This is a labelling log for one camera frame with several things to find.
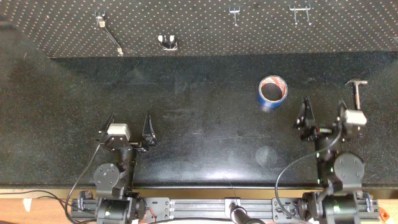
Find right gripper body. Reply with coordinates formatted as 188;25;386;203
299;123;343;142

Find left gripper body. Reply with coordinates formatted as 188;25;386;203
127;136;158;154

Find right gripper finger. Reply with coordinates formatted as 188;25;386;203
336;99;348;123
293;96;316;129

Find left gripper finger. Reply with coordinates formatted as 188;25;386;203
142;112;157;139
104;113;116;132

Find wrench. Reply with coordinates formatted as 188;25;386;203
95;16;124;57

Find black and white pliers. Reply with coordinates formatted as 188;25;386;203
157;34;178;50

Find black pegboard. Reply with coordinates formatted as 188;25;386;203
0;0;398;59

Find hammer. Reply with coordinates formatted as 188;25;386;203
345;78;369;111

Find roll of blue tape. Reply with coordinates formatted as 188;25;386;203
257;75;289;110

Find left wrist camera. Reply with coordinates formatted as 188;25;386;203
106;123;132;141

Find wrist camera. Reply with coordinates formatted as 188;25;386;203
106;123;132;141
343;109;368;128

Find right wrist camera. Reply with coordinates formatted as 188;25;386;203
343;109;368;128

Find mounting rail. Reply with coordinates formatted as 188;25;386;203
70;189;382;224

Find thin black wire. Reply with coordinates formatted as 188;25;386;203
0;189;68;207

